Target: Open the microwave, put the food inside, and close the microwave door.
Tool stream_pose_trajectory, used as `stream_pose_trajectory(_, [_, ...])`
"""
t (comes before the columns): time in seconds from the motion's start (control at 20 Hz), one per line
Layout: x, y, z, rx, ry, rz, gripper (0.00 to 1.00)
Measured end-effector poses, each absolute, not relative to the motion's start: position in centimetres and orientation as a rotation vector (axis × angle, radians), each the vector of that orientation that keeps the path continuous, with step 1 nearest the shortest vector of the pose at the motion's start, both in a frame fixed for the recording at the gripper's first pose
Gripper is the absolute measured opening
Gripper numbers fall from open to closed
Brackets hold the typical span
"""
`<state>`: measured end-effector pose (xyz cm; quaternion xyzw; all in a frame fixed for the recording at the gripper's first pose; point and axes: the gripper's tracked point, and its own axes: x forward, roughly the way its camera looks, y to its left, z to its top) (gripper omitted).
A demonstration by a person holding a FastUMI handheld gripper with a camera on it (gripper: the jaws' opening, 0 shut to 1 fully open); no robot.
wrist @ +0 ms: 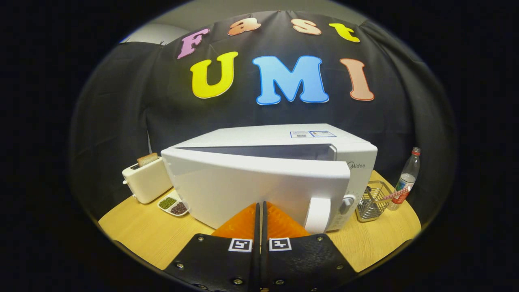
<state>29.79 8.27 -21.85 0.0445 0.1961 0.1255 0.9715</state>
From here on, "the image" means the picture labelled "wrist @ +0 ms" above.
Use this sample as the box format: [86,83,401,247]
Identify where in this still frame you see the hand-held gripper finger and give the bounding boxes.
[164,202,260,292]
[262,201,358,292]

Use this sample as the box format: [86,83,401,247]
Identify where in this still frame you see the white toaster oven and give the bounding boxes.
[161,123,378,235]

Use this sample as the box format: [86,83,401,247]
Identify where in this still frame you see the cream bread toaster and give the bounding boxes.
[122,156,174,204]

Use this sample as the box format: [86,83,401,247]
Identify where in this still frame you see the divided plate with beans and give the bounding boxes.
[157,191,190,217]

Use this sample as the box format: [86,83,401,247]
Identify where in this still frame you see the toast slice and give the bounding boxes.
[137,152,159,167]

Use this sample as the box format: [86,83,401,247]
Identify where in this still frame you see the red and white striped straw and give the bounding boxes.
[379,186,411,202]

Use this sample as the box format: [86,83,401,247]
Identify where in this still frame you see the clear bottle with red label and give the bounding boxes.
[387,147,421,211]

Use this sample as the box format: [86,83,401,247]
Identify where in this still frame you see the black backdrop cloth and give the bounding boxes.
[69,10,459,228]

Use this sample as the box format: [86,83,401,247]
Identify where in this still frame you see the metal wire basket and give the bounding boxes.
[356,180,394,222]

